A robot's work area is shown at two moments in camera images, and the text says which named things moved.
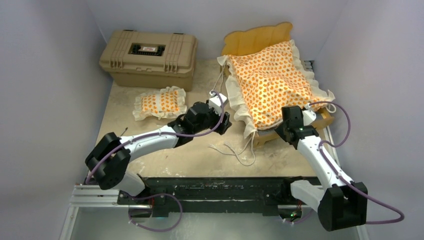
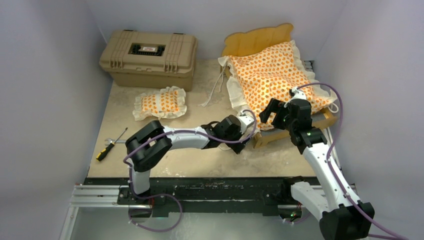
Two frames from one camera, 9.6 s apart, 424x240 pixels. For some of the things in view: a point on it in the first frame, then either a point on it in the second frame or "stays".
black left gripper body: x=214 y=119 -> x=237 y=147
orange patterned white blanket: x=262 y=81 stays
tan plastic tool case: x=150 y=59 stays
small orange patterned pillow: x=169 y=102 stays
